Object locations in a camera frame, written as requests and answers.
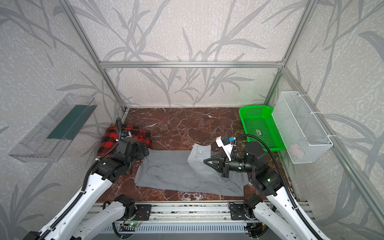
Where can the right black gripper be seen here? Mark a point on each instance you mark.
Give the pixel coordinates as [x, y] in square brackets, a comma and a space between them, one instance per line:
[226, 165]

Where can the green plastic basket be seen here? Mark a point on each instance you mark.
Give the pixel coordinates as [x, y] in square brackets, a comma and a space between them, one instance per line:
[260, 118]

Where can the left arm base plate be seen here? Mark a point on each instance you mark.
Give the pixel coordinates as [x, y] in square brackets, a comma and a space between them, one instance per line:
[139, 212]

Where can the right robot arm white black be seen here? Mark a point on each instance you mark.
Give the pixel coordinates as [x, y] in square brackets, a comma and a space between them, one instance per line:
[286, 218]

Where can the clear acrylic wall shelf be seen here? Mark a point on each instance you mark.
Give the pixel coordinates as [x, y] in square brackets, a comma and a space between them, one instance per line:
[50, 138]

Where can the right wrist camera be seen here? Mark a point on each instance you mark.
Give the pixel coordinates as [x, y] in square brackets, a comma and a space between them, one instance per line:
[225, 143]

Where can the aluminium frame horizontal bar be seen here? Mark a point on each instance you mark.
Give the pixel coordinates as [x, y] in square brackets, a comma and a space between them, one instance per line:
[168, 64]

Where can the pink object in wire basket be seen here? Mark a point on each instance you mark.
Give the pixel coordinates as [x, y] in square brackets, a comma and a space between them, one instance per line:
[296, 151]

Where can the grey long sleeve shirt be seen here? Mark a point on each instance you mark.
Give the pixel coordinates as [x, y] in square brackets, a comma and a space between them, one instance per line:
[185, 171]

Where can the aluminium mounting rail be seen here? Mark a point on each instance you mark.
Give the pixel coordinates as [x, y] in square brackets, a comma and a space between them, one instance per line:
[185, 212]

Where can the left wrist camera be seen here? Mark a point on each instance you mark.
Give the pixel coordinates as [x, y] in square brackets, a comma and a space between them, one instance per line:
[126, 133]

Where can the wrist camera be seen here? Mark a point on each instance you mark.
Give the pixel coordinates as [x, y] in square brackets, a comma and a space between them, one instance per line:
[126, 133]
[225, 143]

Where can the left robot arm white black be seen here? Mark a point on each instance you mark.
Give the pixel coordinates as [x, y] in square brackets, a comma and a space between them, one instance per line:
[67, 225]

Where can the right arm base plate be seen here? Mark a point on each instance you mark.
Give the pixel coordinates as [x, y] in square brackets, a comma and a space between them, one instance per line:
[240, 212]

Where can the white wire mesh basket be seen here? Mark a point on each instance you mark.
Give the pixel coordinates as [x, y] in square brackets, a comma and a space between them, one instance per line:
[298, 124]

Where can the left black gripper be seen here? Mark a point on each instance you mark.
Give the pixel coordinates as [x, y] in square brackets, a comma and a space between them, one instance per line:
[143, 148]

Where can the red black plaid shirt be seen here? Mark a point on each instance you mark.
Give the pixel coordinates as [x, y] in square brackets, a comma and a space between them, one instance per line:
[110, 136]

